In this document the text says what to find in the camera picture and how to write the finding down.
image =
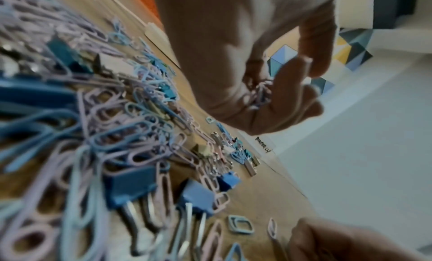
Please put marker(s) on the pile of pastel paper clips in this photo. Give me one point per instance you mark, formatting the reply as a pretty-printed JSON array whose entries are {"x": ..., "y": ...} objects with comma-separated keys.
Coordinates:
[{"x": 111, "y": 137}]

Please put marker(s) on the red perforated plastic chair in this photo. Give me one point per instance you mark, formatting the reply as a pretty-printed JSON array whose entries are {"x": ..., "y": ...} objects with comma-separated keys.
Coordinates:
[{"x": 145, "y": 3}]

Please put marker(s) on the scatter of small binder clips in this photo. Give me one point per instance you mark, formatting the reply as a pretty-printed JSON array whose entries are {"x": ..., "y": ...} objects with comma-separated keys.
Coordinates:
[{"x": 128, "y": 185}]

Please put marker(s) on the clear plastic compartment box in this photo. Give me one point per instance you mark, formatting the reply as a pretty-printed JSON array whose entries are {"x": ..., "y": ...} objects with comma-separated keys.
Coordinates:
[{"x": 265, "y": 146}]

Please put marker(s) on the person's right hand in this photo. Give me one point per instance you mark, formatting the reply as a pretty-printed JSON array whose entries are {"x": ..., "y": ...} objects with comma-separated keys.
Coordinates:
[{"x": 337, "y": 246}]

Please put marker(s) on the person's left hand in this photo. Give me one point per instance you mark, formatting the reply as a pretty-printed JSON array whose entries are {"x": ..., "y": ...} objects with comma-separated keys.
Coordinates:
[{"x": 236, "y": 54}]

